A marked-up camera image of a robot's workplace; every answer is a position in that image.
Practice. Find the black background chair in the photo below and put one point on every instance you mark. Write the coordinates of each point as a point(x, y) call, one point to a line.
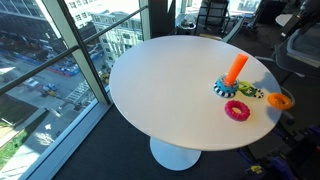
point(213, 16)

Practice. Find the dark window handrail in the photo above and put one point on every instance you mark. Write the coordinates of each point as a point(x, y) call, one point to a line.
point(40, 66)

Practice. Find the yellow black small tool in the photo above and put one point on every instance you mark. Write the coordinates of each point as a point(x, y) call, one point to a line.
point(256, 169)

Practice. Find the small white round table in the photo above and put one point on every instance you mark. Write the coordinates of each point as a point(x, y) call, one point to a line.
point(283, 19)

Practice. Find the purple clamp tool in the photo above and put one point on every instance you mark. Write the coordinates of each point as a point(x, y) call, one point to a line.
point(281, 166)

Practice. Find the grey plastic chair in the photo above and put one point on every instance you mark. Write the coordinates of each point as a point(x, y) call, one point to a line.
point(300, 53)

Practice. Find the white table pedestal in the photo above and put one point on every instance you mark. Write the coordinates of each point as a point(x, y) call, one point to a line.
point(173, 156)

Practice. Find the orange post with striped base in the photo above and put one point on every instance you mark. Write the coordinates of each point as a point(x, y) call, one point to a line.
point(237, 66)

